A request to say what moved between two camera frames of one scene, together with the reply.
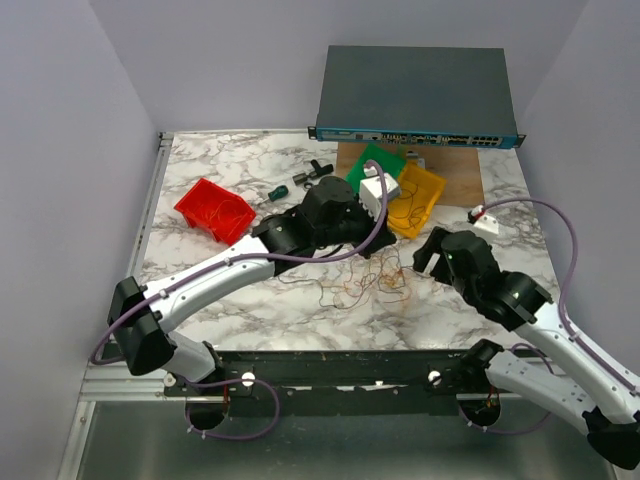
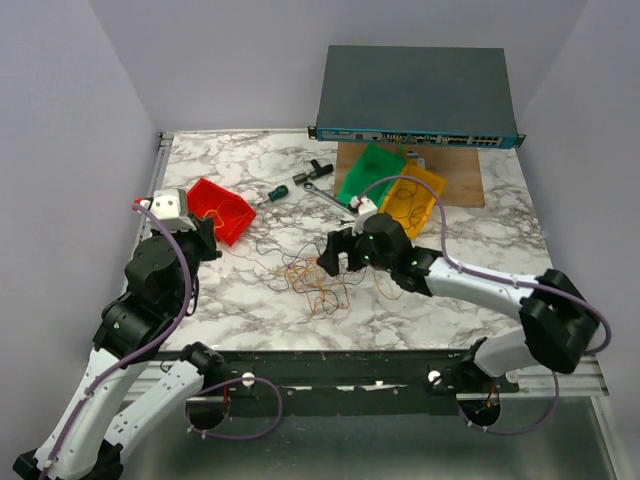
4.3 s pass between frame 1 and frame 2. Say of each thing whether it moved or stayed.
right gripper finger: moved
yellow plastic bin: stayed
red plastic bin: stayed
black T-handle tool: stayed
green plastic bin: stayed
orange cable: moved
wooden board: stayed
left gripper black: moved
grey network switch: stayed
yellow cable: moved
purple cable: moved
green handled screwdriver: stayed
